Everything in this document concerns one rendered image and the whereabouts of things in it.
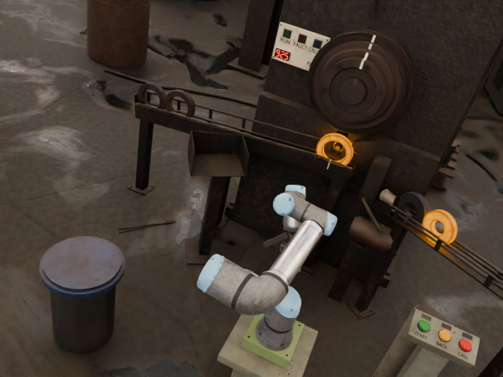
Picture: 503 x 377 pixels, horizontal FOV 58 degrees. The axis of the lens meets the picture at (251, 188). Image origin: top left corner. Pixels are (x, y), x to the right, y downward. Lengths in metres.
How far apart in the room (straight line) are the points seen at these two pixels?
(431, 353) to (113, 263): 1.26
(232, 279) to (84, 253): 0.83
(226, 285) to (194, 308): 1.05
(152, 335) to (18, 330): 0.57
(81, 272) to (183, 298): 0.67
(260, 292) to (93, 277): 0.79
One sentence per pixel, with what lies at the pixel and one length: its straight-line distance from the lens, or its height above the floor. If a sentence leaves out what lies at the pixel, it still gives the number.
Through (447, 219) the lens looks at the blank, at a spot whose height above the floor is 0.79.
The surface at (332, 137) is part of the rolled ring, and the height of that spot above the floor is 0.83.
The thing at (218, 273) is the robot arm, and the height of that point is 0.86.
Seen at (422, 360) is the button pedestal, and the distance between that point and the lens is 1.92.
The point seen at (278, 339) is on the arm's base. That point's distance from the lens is 1.82.
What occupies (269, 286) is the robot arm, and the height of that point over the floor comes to 0.87.
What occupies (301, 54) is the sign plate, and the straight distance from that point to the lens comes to 2.36.
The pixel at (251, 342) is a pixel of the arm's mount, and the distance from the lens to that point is 1.85.
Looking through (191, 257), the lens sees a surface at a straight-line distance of 2.59.
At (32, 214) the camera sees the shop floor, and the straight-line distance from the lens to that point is 2.86.
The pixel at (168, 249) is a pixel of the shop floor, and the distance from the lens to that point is 2.63.
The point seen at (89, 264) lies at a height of 0.43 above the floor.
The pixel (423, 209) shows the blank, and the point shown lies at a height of 0.75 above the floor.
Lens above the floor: 1.81
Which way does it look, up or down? 34 degrees down
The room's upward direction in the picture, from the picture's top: 14 degrees clockwise
